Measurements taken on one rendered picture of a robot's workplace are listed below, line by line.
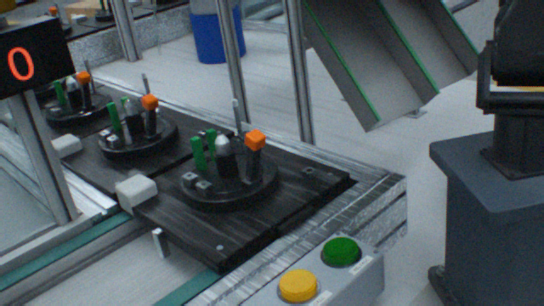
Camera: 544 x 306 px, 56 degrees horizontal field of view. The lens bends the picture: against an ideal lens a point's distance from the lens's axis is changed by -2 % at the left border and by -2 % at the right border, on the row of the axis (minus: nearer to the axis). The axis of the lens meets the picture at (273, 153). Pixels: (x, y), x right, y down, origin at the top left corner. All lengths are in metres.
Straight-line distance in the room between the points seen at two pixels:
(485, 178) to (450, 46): 0.49
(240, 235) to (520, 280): 0.31
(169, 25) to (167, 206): 1.36
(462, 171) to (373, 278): 0.16
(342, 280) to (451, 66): 0.53
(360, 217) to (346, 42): 0.32
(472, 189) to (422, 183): 0.39
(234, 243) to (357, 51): 0.40
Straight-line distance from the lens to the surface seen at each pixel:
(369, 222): 0.71
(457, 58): 1.01
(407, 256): 0.76
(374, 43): 0.90
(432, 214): 0.84
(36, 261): 0.77
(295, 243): 0.64
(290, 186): 0.72
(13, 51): 0.66
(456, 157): 0.59
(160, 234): 0.69
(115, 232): 0.78
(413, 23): 1.00
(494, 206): 0.51
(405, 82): 0.89
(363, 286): 0.60
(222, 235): 0.65
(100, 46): 1.90
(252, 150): 0.65
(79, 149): 0.98
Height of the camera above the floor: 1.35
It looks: 28 degrees down
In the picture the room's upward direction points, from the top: 9 degrees counter-clockwise
